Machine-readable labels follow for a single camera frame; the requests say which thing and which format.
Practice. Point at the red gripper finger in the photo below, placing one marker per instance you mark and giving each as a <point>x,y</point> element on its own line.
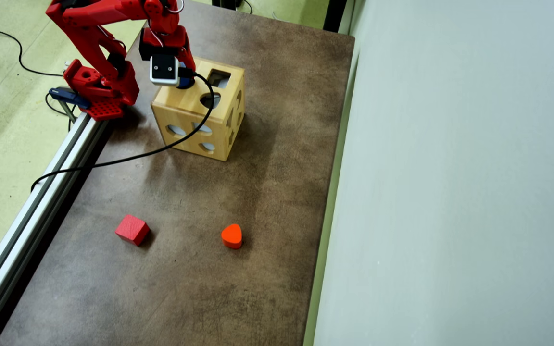
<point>187,55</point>

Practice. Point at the blue cylinder block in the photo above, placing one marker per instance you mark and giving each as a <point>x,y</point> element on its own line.
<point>185,82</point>

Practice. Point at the red robot arm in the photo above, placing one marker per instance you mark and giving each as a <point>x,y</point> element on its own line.
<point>89,12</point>

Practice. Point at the wooden shape sorter box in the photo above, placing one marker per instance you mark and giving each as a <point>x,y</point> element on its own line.
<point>185,115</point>

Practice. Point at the black stand foot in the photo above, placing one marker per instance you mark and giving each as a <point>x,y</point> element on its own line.
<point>224,4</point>

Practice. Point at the blue clamp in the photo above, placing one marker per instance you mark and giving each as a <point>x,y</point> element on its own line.
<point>68,96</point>

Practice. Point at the red cube block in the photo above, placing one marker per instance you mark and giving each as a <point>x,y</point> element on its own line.
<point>132,229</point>

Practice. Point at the orange heart block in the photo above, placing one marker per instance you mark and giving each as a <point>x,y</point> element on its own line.
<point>232,235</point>

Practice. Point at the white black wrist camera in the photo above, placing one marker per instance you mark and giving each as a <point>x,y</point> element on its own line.
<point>164,69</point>

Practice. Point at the aluminium profile rail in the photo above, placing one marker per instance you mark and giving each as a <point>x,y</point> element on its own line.
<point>31,216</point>

